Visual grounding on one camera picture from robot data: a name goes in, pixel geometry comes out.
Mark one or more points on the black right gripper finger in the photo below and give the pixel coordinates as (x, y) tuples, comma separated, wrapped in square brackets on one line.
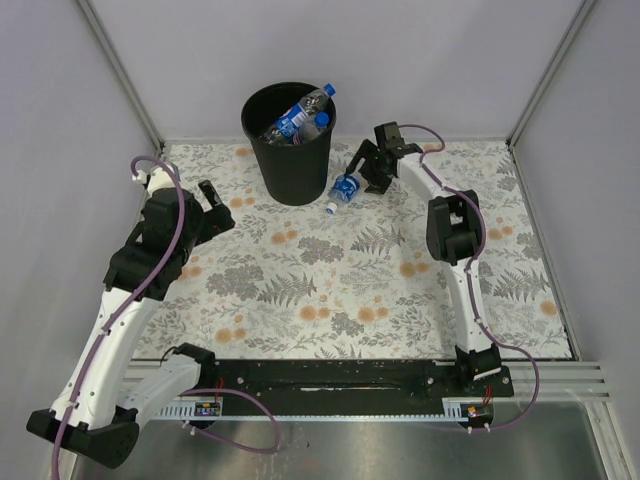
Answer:
[(364, 159), (377, 183)]

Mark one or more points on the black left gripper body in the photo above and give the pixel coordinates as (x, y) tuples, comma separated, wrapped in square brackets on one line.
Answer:
[(201, 231)]

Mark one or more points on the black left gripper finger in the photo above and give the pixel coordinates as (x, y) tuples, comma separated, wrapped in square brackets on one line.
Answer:
[(210, 193), (219, 218)]

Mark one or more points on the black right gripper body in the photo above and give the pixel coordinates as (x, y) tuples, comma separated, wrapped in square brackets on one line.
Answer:
[(374, 158)]

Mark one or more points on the blue label bottle white cap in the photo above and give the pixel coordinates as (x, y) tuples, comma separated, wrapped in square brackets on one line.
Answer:
[(342, 192)]

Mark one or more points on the Pepsi bottle blue cap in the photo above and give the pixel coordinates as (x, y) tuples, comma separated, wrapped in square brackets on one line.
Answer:
[(311, 128)]

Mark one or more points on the clear bottle red cap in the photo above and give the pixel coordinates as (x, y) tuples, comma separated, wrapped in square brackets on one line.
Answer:
[(273, 136)]

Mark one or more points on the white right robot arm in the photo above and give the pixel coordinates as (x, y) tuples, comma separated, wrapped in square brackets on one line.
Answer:
[(455, 237)]

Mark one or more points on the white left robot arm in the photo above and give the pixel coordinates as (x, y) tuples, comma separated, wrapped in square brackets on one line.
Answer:
[(91, 417)]

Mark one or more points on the black plastic bin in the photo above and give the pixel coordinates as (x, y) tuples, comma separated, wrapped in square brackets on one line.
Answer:
[(294, 175)]

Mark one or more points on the floral table mat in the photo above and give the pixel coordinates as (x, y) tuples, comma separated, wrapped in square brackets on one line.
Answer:
[(297, 282)]

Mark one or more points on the white slotted cable duct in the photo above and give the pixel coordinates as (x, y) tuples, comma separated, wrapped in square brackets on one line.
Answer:
[(190, 411)]

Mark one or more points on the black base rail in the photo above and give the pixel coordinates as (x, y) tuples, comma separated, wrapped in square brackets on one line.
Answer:
[(341, 388)]

